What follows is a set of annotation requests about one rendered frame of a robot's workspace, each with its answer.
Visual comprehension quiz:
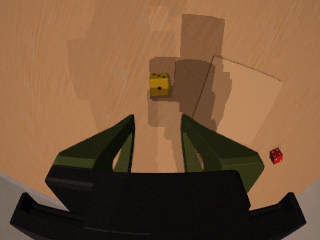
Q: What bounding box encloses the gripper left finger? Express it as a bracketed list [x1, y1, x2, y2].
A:
[52, 114, 135, 172]

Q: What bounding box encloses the yellow die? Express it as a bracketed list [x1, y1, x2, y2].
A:
[149, 73, 170, 97]

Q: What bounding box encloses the red die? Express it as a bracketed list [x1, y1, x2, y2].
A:
[270, 148, 283, 164]

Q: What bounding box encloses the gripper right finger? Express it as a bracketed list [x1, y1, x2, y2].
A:
[180, 114, 265, 193]

